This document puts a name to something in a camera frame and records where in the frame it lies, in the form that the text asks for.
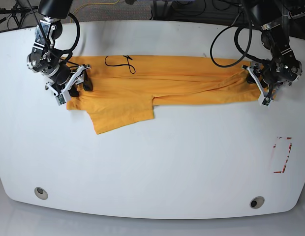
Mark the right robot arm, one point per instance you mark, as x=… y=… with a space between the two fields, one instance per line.
x=48 y=30

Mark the left grey table grommet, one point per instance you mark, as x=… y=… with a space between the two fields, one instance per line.
x=41 y=193

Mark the red tape rectangle marking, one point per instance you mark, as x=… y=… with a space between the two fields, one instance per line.
x=280 y=154

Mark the black tripod stand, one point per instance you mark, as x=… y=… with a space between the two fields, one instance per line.
x=18 y=13

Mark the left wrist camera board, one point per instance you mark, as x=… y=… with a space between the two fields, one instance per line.
x=265 y=101

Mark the orange T-shirt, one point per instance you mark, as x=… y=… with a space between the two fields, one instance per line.
x=127 y=88

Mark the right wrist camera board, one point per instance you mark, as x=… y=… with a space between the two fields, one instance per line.
x=60 y=99

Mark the right grey table grommet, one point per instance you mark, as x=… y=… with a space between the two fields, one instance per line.
x=257 y=202

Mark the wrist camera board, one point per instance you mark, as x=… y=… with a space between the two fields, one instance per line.
x=265 y=101
x=60 y=99

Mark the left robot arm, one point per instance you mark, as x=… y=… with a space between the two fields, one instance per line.
x=264 y=15

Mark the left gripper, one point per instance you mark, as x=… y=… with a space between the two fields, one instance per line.
x=267 y=83

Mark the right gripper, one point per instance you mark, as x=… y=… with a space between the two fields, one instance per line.
x=65 y=79

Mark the grey table grommet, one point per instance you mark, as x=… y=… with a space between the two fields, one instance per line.
x=257 y=202
x=41 y=193

